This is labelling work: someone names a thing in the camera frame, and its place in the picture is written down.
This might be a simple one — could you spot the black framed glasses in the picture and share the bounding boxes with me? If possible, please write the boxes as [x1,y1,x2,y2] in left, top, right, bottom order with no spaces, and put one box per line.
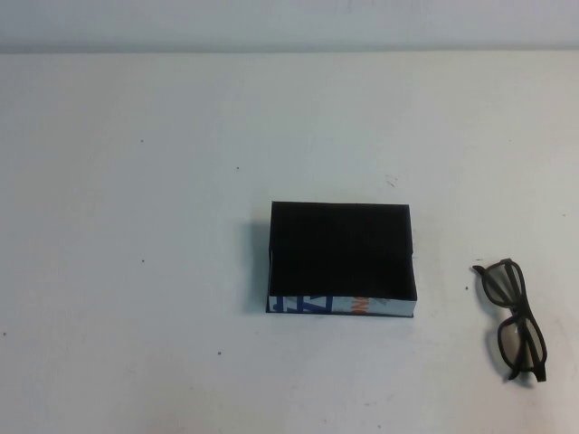
[471,257,549,384]

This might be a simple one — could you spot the black open glasses case box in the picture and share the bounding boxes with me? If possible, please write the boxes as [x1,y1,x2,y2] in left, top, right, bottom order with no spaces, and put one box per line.
[263,200,416,321]

